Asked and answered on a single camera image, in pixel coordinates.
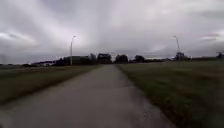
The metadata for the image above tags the row of dark buildings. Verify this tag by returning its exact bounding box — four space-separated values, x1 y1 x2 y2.
21 52 147 68

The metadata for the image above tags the grey concrete path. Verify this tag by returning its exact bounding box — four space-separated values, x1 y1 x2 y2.
0 64 178 128

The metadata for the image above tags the street lamp pole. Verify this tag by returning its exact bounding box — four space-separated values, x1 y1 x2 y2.
172 35 182 62
69 35 77 66

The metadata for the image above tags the dark tree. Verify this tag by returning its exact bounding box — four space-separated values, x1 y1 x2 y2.
173 51 192 62
215 51 224 60

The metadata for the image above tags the grass field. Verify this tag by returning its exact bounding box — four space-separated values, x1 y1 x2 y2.
0 64 103 106
114 58 224 128

